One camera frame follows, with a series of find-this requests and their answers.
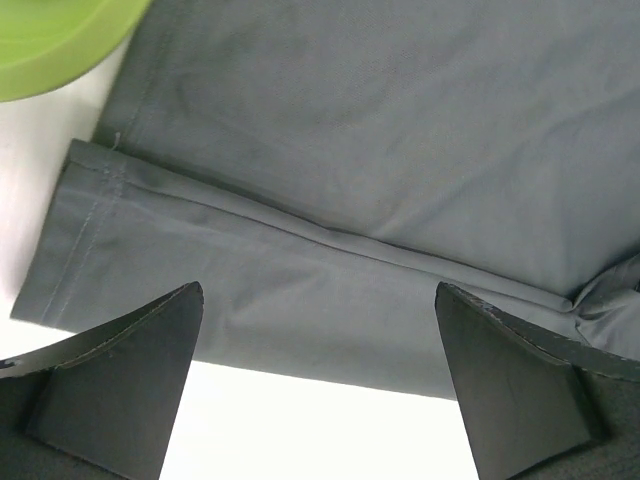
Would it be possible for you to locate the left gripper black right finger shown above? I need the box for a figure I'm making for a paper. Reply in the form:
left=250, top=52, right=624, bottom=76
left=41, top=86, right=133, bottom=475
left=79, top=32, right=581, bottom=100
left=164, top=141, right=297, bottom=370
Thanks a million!
left=435, top=283, right=639, bottom=479

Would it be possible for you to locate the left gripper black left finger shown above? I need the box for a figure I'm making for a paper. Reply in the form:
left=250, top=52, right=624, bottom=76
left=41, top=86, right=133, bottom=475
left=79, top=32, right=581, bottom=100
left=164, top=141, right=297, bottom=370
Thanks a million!
left=1, top=282, right=204, bottom=479

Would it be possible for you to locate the dark grey t shirt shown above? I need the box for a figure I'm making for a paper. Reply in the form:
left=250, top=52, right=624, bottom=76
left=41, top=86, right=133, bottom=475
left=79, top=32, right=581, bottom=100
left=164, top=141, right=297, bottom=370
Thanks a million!
left=12, top=1, right=639, bottom=398

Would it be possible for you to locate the lime green plastic bin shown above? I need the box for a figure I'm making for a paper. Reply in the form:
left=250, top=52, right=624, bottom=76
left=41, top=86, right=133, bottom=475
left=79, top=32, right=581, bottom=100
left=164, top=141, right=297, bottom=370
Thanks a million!
left=1, top=0, right=150, bottom=102

